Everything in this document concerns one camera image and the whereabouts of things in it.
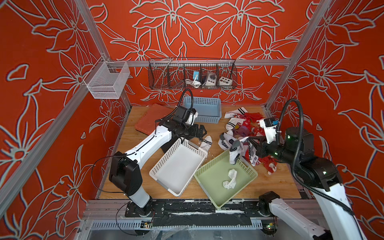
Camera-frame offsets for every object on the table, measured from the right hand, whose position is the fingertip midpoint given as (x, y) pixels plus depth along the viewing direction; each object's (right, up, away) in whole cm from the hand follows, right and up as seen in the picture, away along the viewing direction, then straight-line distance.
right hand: (246, 137), depth 61 cm
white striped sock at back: (+17, +15, +54) cm, 59 cm away
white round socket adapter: (-11, +33, +30) cm, 45 cm away
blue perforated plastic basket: (-8, +16, +58) cm, 60 cm away
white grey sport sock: (-3, -8, +7) cm, 11 cm away
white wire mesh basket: (-77, +34, +35) cm, 91 cm away
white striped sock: (+7, +6, +41) cm, 42 cm away
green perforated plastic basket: (-11, -25, +20) cm, 34 cm away
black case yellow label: (-37, -8, +29) cm, 48 cm away
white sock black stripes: (-13, -9, +36) cm, 39 cm away
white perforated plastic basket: (-32, -21, +27) cm, 47 cm away
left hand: (-18, +2, +19) cm, 27 cm away
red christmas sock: (+24, +10, +47) cm, 54 cm away
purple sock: (+11, -1, +38) cm, 39 cm away
